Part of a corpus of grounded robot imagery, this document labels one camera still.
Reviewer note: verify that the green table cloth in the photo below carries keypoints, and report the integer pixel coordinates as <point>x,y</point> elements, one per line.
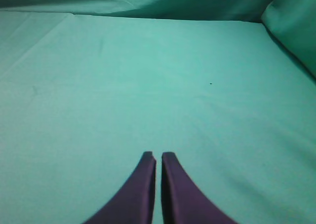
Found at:
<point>82,97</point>

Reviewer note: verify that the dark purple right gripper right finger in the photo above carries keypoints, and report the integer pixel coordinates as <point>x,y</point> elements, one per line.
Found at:
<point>182,201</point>

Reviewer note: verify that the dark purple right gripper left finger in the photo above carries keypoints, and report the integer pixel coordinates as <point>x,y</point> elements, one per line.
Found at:
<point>134,202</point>

